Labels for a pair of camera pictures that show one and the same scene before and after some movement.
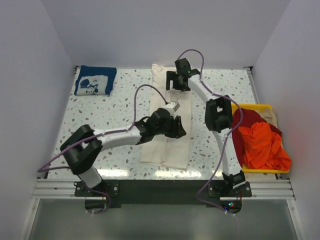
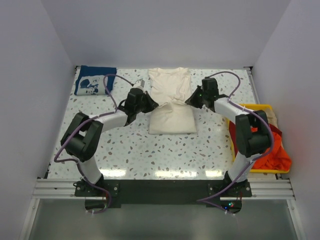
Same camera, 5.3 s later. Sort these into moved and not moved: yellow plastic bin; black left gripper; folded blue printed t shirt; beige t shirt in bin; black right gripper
Moved: black left gripper; black right gripper
Not moved: yellow plastic bin; beige t shirt in bin; folded blue printed t shirt
